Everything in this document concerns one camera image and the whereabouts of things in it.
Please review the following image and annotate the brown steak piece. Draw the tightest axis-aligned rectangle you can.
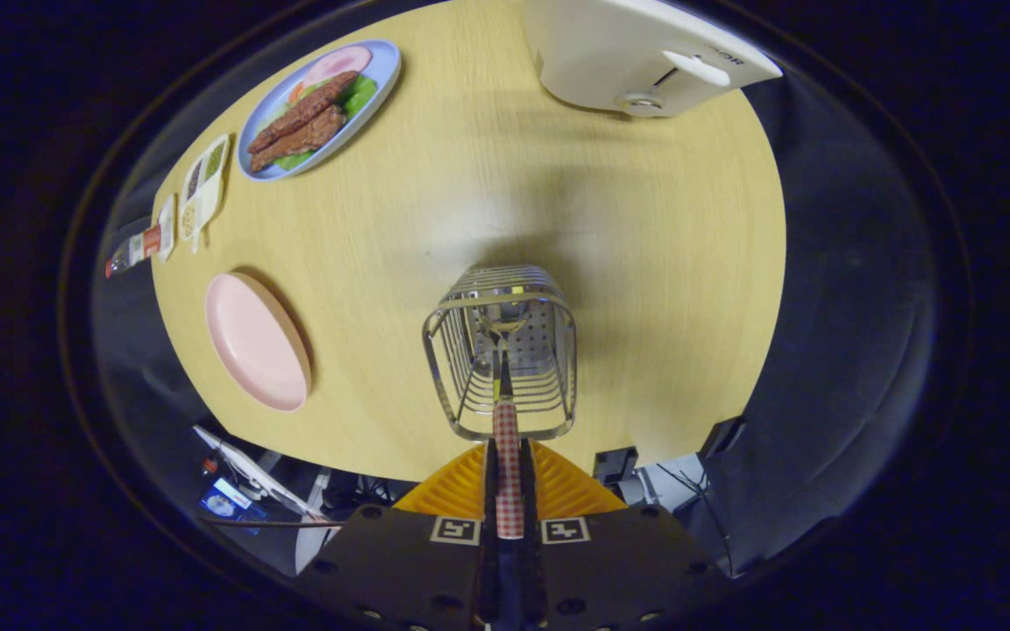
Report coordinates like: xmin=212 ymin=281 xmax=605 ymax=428
xmin=246 ymin=70 xmax=361 ymax=157
xmin=249 ymin=105 xmax=348 ymax=174

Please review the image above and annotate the white flat board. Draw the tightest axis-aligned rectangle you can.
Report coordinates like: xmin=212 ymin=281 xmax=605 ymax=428
xmin=194 ymin=425 xmax=326 ymax=527

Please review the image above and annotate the pink plate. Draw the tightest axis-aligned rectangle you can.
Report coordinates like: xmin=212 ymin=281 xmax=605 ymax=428
xmin=204 ymin=272 xmax=313 ymax=413

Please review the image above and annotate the green lettuce leaf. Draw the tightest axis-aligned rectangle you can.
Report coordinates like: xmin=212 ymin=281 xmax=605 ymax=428
xmin=343 ymin=74 xmax=379 ymax=119

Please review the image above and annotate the white toaster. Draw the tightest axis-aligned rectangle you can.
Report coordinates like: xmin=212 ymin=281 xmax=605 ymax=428
xmin=523 ymin=0 xmax=784 ymax=119

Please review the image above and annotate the blue flat item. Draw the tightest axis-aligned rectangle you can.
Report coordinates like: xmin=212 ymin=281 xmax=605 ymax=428
xmin=200 ymin=478 xmax=265 ymax=527

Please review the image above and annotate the pink ham slice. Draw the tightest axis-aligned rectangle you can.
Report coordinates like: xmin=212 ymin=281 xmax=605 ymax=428
xmin=299 ymin=46 xmax=373 ymax=89

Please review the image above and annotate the spoon with red checkered handle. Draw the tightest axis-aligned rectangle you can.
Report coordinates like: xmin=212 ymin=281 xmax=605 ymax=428
xmin=483 ymin=311 xmax=525 ymax=540

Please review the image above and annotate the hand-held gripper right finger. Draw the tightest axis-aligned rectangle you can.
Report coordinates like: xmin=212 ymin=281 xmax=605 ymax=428
xmin=518 ymin=438 xmax=725 ymax=631

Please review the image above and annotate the white square coaster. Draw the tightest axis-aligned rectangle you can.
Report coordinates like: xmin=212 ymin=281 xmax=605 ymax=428
xmin=157 ymin=195 xmax=177 ymax=262

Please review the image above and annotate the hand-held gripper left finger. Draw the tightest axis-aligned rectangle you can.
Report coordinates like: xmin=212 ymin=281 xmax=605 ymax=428
xmin=295 ymin=438 xmax=506 ymax=631

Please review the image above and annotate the metal wire basket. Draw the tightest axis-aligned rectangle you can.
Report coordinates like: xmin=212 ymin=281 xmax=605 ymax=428
xmin=422 ymin=265 xmax=578 ymax=442

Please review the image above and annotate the white divided tray with beans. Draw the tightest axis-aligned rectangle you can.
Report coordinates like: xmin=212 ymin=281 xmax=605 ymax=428
xmin=177 ymin=133 xmax=231 ymax=255

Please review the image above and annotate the clear water bottle red label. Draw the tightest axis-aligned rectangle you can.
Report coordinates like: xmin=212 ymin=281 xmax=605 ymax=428
xmin=105 ymin=223 xmax=164 ymax=280

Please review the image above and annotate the blue food plate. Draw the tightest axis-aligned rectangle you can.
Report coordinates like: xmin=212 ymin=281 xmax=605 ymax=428
xmin=237 ymin=39 xmax=402 ymax=182

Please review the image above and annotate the black clamp block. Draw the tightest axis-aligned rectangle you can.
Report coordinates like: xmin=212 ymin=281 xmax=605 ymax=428
xmin=593 ymin=447 xmax=639 ymax=485
xmin=700 ymin=416 xmax=747 ymax=458

